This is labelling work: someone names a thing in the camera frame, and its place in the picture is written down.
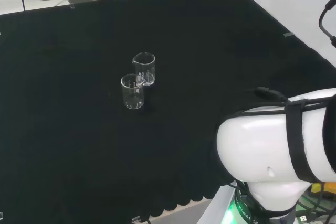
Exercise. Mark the clear glass beaker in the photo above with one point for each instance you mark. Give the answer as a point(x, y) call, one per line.
point(132, 93)
point(144, 68)

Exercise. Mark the black bench cloth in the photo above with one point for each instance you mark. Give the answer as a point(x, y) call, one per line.
point(105, 142)

